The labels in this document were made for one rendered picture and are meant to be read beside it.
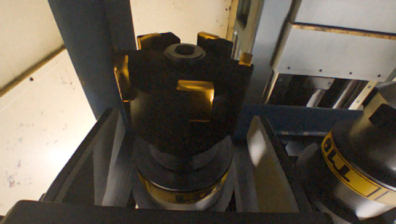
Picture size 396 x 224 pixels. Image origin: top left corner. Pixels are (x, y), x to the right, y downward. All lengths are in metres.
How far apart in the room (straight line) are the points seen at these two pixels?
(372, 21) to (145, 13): 0.94
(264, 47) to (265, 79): 0.14
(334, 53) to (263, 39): 0.26
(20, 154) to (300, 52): 0.92
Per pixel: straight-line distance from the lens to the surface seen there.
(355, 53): 0.87
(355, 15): 0.80
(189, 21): 1.05
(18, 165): 0.67
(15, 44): 0.65
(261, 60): 0.76
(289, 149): 0.17
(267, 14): 0.71
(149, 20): 1.08
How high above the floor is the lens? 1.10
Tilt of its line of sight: 41 degrees up
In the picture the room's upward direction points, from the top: 175 degrees counter-clockwise
